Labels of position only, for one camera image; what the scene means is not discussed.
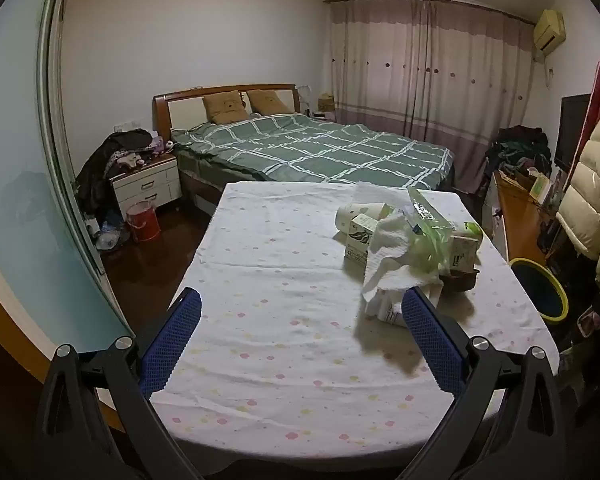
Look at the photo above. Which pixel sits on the white nightstand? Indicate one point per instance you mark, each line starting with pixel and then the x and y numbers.
pixel 145 185

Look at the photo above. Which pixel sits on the dark clothes pile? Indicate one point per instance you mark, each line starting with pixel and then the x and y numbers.
pixel 100 170

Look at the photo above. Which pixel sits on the small white green box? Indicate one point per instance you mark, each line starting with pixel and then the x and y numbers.
pixel 462 255

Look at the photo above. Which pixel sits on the green plastic bag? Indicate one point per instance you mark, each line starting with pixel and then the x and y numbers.
pixel 430 250

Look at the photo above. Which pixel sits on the yellow rimmed blue trash bin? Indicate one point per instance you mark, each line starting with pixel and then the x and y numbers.
pixel 537 285

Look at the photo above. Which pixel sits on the black bag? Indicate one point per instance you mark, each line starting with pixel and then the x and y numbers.
pixel 570 255

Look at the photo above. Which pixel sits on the white paper towel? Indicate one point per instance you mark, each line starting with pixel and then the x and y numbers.
pixel 390 245

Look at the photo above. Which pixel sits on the green card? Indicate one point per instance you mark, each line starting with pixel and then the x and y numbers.
pixel 540 187

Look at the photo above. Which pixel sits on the mixed clothes pile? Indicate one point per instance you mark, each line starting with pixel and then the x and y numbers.
pixel 520 152

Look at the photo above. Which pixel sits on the white table lamp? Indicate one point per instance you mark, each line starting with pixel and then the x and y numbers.
pixel 306 95

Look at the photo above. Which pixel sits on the pink pouch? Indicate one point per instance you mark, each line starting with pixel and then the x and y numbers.
pixel 592 322

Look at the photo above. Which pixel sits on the plastic bags on floor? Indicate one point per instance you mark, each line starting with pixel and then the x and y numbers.
pixel 107 237

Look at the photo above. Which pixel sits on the clear plastic wrapper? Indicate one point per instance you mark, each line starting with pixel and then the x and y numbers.
pixel 425 207

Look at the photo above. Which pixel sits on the black television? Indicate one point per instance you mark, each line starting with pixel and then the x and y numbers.
pixel 572 130

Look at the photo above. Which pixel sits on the frosted glass sliding door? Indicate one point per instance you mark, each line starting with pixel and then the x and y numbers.
pixel 25 185

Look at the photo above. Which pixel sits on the wooden bed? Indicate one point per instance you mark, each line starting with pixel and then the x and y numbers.
pixel 185 105

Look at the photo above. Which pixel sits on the white floral tablecloth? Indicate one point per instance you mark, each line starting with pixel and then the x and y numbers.
pixel 280 310

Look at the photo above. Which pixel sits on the wall air conditioner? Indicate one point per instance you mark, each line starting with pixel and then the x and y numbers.
pixel 547 30

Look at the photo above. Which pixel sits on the brown pillow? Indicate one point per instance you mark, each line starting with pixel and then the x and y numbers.
pixel 267 102
pixel 222 107

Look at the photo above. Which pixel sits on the yellow tissue box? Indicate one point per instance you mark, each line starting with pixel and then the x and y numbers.
pixel 326 104

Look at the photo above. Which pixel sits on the pink white curtain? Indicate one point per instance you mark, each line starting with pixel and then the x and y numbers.
pixel 420 85

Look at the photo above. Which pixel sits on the green plaid duvet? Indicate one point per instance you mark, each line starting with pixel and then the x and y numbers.
pixel 305 150

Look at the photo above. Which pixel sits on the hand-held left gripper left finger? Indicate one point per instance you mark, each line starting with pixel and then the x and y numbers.
pixel 172 345

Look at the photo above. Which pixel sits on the cream puffer jacket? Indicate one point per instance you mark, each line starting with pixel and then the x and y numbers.
pixel 590 185

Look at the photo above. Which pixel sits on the wooden desk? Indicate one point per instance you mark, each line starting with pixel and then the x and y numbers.
pixel 522 220

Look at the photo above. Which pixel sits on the brown plastic tray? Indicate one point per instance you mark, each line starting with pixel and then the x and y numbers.
pixel 462 281

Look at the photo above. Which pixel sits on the red bucket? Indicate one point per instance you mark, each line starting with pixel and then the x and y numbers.
pixel 145 225

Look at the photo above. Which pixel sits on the white remote control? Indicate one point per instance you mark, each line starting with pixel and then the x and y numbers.
pixel 357 240

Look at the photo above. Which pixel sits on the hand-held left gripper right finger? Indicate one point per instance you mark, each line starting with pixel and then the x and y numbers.
pixel 430 340

